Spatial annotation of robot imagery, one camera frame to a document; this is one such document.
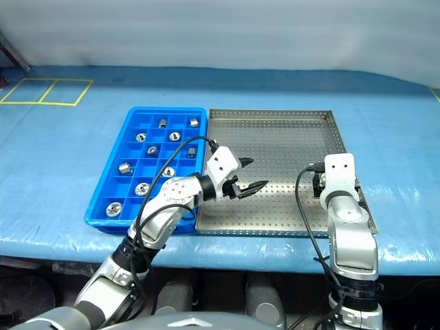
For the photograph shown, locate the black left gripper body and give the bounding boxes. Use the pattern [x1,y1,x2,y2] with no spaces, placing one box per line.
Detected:
[221,174,242,201]

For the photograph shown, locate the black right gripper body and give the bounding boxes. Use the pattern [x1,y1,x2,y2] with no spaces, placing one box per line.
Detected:
[311,173,327,200]

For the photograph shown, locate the perforated steel tray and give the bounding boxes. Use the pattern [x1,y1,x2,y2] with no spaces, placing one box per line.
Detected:
[195,108,379,239]

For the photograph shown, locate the blue compartment tray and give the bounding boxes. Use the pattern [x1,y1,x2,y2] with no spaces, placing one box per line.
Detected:
[84,106,209,234]

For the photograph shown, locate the dark rounded shape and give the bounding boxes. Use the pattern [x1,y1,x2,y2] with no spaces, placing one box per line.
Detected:
[245,274,287,330]
[156,281,193,316]

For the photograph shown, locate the silver robot torso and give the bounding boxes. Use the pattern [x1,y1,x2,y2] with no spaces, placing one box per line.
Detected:
[10,305,248,330]

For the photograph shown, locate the blue table cover sheet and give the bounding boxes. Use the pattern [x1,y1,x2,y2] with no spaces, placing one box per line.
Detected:
[0,65,440,276]

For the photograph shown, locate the slanted metal bar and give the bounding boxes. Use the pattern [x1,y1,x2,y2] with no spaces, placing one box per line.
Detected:
[0,32,31,72]

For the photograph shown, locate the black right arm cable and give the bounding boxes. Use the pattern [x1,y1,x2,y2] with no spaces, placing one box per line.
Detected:
[287,162,347,330]

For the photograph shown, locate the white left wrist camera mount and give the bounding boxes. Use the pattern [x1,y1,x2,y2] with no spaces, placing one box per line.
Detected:
[205,146,241,195]

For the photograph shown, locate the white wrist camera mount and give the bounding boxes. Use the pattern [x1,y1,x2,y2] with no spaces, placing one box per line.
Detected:
[205,146,241,195]
[324,153,357,200]

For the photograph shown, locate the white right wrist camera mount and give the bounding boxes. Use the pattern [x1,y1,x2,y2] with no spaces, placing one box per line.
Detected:
[324,153,357,200]

